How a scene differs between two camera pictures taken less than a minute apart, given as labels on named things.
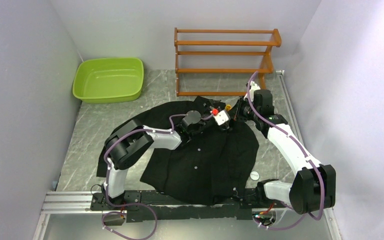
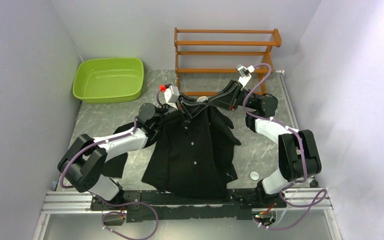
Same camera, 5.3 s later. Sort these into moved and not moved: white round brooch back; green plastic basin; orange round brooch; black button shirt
Moved: black button shirt; orange round brooch
Not moved: white round brooch back; green plastic basin
